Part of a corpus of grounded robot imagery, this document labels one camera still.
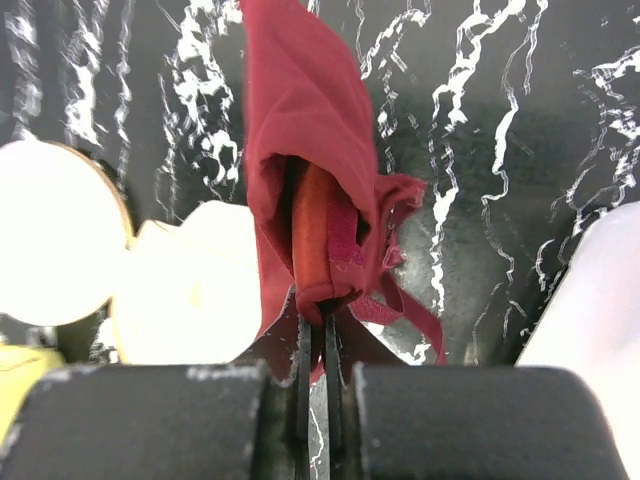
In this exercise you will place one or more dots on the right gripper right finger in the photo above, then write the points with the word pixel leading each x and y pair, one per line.
pixel 390 420

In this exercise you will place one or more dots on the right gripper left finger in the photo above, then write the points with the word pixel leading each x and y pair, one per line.
pixel 243 420

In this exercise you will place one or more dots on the beige mesh laundry bag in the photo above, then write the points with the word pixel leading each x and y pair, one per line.
pixel 185 294

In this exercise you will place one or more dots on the dark red bra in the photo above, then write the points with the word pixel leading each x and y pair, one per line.
pixel 325 219

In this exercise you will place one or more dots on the cream paper cup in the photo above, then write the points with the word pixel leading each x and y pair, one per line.
pixel 21 368

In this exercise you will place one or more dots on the white plastic bin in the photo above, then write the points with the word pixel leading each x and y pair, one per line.
pixel 591 325

